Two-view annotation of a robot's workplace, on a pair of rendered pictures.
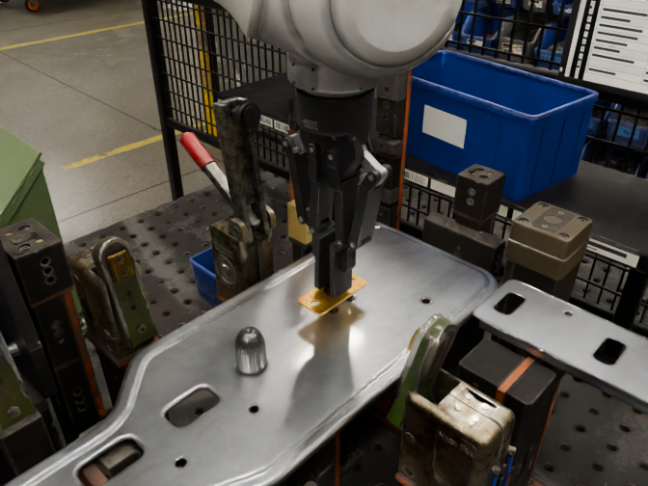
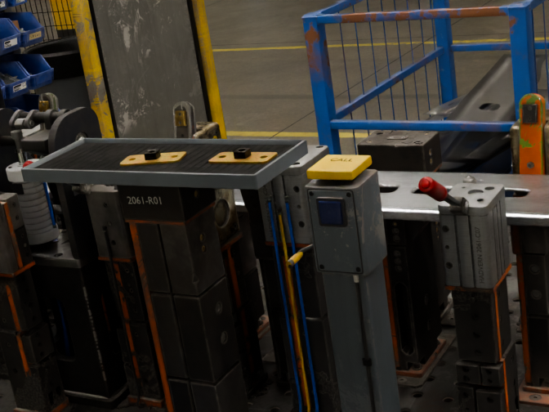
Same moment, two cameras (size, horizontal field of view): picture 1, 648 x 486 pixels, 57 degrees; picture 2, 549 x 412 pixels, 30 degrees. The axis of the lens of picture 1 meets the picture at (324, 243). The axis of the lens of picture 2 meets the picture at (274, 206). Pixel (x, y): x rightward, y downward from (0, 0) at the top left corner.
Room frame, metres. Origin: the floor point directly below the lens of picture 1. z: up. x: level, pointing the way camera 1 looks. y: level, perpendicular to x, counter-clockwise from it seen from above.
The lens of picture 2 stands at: (0.42, 2.01, 1.53)
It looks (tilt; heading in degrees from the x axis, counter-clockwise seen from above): 19 degrees down; 258
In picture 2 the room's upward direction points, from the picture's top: 9 degrees counter-clockwise
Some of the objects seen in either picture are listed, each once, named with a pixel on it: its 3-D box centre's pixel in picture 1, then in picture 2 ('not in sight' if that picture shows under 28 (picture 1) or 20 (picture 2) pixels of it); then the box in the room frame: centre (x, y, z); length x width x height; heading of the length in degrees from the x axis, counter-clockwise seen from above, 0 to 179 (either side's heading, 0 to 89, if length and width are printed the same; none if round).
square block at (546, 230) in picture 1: (526, 326); not in sight; (0.66, -0.29, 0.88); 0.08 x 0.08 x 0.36; 47
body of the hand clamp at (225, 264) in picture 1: (249, 326); not in sight; (0.66, 0.11, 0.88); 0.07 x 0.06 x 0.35; 47
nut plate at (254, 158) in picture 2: not in sight; (242, 154); (0.18, 0.79, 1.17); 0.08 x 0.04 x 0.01; 138
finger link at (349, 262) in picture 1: (353, 253); not in sight; (0.53, -0.03, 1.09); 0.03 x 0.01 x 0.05; 47
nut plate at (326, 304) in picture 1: (333, 288); not in sight; (0.55, -0.01, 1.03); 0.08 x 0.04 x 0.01; 137
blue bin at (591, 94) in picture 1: (476, 118); not in sight; (0.92, -0.25, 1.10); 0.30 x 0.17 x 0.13; 38
